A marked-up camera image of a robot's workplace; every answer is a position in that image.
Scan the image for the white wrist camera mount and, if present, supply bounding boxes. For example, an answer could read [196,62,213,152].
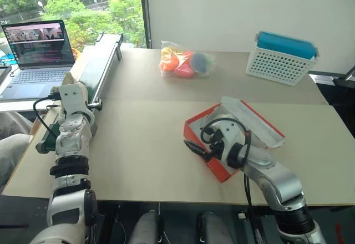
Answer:
[210,118,246,168]
[58,84,90,115]

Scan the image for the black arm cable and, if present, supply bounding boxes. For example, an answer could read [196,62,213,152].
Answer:
[200,118,255,210]
[33,96,60,140]

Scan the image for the grey rounded shape under table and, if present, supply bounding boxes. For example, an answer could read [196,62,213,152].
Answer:
[196,211,237,244]
[129,210,165,244]

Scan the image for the white side desk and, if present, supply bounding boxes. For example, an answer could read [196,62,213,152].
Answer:
[0,96,58,113]

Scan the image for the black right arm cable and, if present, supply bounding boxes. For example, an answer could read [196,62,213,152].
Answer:
[200,118,255,210]

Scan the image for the person's grey trousered legs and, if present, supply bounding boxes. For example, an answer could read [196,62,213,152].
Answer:
[0,113,34,187]

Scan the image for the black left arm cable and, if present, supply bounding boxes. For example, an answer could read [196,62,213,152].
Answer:
[33,96,60,140]

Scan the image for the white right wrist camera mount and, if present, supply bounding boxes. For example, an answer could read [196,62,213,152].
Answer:
[210,118,246,168]

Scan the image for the orange shoebox with hinged lid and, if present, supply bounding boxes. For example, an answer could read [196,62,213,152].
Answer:
[183,96,286,184]

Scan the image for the dark window frame post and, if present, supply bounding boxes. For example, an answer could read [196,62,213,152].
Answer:
[139,0,153,49]

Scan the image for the blue block in basket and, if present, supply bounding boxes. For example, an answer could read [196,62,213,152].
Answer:
[256,31,317,61]

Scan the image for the grey open laptop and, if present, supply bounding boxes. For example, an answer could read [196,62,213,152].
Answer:
[0,19,77,101]

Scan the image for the green conveyor belt unit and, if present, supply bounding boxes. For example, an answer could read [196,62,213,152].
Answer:
[35,32,124,154]

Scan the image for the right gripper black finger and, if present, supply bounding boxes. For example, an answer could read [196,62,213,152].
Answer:
[193,149,212,162]
[184,140,206,154]

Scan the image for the clear bag of colourful toys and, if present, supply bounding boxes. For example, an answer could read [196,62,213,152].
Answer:
[158,40,217,79]

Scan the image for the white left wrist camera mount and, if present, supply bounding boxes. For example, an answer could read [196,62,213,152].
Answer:
[58,84,90,115]

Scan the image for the white perforated plastic basket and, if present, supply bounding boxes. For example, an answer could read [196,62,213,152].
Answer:
[245,31,320,87]

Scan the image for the black equipment beside table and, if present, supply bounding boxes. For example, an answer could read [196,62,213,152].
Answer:
[307,65,355,140]

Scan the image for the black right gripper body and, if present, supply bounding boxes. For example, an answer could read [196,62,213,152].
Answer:
[204,140,224,162]

